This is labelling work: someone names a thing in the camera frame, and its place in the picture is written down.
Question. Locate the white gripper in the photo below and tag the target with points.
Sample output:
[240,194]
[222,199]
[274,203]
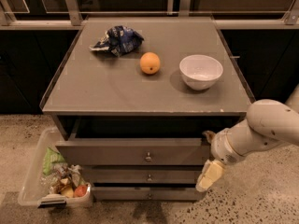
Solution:
[222,149]

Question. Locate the grey top drawer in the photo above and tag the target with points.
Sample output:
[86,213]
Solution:
[136,151]

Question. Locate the grey drawer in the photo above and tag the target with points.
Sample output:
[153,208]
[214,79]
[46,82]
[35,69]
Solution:
[136,151]
[148,193]
[142,174]

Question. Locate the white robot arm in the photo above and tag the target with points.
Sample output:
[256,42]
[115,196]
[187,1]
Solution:
[267,124]

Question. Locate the grey bottom drawer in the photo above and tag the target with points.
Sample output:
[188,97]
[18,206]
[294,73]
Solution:
[148,193]

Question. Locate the grey drawer cabinet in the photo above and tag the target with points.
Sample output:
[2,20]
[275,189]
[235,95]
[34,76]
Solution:
[96,95]

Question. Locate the grey middle drawer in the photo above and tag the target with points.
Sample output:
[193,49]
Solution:
[142,174]

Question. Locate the white ceramic bowl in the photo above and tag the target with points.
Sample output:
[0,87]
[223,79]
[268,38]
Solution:
[200,72]

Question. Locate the orange fruit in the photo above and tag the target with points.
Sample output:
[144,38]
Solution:
[150,63]

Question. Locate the red apple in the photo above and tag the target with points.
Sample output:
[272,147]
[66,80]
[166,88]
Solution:
[80,191]

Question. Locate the crumpled blue chip bag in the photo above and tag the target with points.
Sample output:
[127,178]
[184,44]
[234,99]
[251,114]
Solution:
[119,40]

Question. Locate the yellow fruit in bin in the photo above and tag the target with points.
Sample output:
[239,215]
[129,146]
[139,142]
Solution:
[68,192]

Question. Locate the green snack bag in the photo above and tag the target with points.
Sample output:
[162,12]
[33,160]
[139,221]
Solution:
[51,158]

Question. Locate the clear plastic bin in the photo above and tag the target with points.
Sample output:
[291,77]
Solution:
[34,192]

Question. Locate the metal railing frame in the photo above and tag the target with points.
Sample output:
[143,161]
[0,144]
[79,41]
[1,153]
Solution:
[226,12]

